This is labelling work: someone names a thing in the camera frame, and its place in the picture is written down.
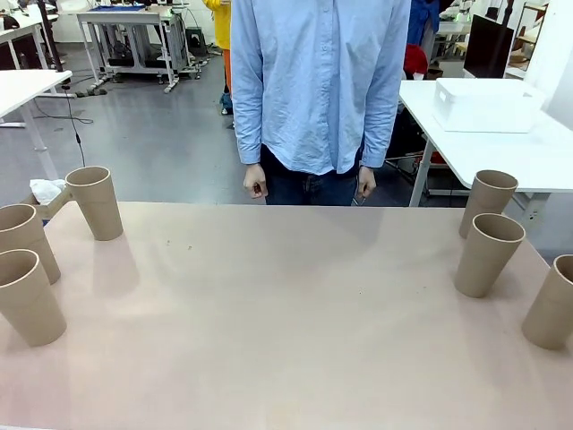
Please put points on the white plastic basket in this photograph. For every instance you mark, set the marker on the white plastic basket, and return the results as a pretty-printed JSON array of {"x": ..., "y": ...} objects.
[{"x": 488, "y": 112}]

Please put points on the black computer monitor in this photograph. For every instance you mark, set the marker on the black computer monitor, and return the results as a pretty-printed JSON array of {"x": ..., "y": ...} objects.
[{"x": 488, "y": 47}]

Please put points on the person's left forearm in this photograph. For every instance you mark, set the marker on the person's left forearm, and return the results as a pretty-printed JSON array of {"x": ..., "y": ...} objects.
[{"x": 379, "y": 130}]

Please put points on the beige tall cup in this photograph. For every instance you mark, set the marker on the beige tall cup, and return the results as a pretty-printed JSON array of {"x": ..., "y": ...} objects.
[
  {"x": 31, "y": 251},
  {"x": 548, "y": 313},
  {"x": 95, "y": 210},
  {"x": 488, "y": 201},
  {"x": 485, "y": 264},
  {"x": 29, "y": 309}
]

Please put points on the person's right hand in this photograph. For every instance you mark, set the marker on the person's right hand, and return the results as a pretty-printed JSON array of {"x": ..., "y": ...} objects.
[{"x": 256, "y": 183}]

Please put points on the black standing pole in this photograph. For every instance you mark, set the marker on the black standing pole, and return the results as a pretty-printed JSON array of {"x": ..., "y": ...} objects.
[{"x": 50, "y": 36}]

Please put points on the grey metal workbench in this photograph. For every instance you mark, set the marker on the grey metal workbench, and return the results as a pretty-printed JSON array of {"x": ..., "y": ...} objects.
[{"x": 130, "y": 20}]

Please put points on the person's left hand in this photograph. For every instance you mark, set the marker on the person's left hand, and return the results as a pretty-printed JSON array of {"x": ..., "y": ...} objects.
[{"x": 367, "y": 181}]

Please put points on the white power socket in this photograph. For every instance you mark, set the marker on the white power socket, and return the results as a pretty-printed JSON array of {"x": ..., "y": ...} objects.
[{"x": 532, "y": 215}]

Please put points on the black floor box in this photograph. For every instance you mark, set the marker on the black floor box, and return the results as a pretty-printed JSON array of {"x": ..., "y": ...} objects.
[{"x": 196, "y": 39}]

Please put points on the bystander in yellow clothes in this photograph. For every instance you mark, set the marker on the bystander in yellow clothes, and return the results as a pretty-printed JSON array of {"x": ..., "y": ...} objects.
[{"x": 221, "y": 27}]

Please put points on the white crumpled tissue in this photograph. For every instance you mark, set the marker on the white crumpled tissue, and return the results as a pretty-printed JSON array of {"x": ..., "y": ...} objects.
[{"x": 45, "y": 188}]

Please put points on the white desk with rounded corner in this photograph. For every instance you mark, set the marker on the white desk with rounded corner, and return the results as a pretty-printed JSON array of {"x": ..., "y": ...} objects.
[{"x": 501, "y": 157}]

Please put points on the blue hanging jacket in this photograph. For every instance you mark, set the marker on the blue hanging jacket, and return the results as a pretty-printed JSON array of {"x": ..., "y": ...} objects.
[{"x": 423, "y": 18}]

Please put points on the wooden shelf unit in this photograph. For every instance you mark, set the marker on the wooden shelf unit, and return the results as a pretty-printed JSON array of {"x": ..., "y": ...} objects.
[{"x": 524, "y": 40}]

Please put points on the red fabric item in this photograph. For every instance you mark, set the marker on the red fabric item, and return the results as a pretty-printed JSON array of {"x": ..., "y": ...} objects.
[{"x": 414, "y": 60}]

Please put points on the person in light blue shirt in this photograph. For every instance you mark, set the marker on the person in light blue shirt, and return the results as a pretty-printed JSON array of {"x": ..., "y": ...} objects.
[{"x": 313, "y": 80}]

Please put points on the person's right forearm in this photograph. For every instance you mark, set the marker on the person's right forearm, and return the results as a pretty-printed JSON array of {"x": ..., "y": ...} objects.
[{"x": 250, "y": 130}]

